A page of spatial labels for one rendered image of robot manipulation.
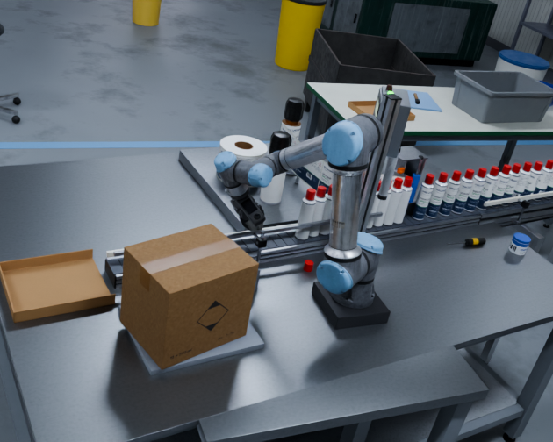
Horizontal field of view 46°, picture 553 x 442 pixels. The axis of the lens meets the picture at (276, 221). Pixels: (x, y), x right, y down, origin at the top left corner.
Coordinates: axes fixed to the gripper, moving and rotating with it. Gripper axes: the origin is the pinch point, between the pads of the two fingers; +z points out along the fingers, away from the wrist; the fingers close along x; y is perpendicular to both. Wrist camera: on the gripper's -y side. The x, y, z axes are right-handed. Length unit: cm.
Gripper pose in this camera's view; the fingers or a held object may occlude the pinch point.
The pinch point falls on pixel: (259, 231)
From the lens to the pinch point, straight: 237.9
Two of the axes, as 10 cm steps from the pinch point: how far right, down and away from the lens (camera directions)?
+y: -4.7, -5.2, 7.1
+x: -8.3, 5.3, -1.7
